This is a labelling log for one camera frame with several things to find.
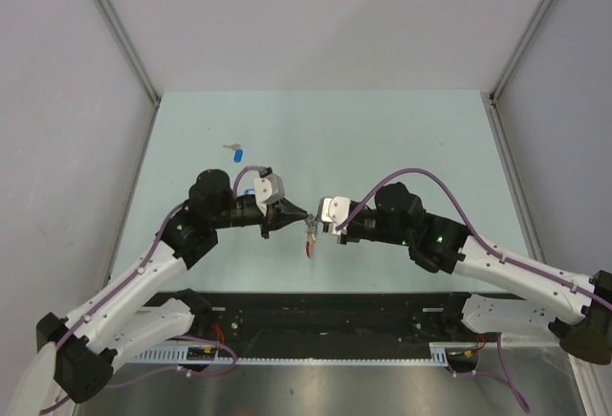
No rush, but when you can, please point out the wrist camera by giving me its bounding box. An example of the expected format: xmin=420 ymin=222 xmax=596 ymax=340
xmin=253 ymin=172 xmax=285 ymax=215
xmin=317 ymin=196 xmax=354 ymax=236

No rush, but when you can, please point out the red handled keyring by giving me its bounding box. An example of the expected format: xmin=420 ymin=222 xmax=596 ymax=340
xmin=305 ymin=214 xmax=318 ymax=258

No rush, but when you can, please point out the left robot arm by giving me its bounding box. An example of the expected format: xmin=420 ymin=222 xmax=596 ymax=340
xmin=35 ymin=166 xmax=311 ymax=404

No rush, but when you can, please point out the solid blue tag key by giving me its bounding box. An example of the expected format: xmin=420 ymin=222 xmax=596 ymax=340
xmin=223 ymin=143 xmax=244 ymax=164

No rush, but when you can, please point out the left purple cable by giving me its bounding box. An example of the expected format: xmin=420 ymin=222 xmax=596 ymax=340
xmin=40 ymin=165 xmax=269 ymax=412

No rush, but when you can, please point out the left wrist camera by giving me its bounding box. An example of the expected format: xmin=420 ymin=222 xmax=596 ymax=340
xmin=253 ymin=172 xmax=285 ymax=215

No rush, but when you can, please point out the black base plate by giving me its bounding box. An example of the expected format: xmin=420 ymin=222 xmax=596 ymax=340
xmin=142 ymin=289 xmax=527 ymax=360

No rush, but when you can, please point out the right aluminium frame post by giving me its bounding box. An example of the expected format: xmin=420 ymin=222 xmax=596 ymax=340
xmin=488 ymin=0 xmax=579 ymax=101

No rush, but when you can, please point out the white cable duct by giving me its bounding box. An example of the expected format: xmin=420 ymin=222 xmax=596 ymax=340
xmin=133 ymin=341 xmax=498 ymax=367

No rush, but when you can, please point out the left aluminium frame post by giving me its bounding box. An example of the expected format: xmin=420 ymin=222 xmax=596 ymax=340
xmin=70 ymin=0 xmax=162 ymax=106

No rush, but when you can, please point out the aluminium frame post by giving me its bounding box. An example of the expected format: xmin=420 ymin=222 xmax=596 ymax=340
xmin=70 ymin=0 xmax=162 ymax=106
xmin=488 ymin=0 xmax=579 ymax=101

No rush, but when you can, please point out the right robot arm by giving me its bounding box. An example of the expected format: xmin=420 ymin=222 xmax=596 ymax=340
xmin=317 ymin=183 xmax=611 ymax=365

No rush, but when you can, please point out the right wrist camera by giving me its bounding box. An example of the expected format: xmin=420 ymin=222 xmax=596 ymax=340
xmin=317 ymin=196 xmax=354 ymax=236

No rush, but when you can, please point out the purple cable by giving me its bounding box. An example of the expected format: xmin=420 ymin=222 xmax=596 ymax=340
xmin=337 ymin=167 xmax=594 ymax=412
xmin=40 ymin=165 xmax=269 ymax=412

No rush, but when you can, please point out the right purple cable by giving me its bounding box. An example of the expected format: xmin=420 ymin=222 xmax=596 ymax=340
xmin=337 ymin=167 xmax=594 ymax=412

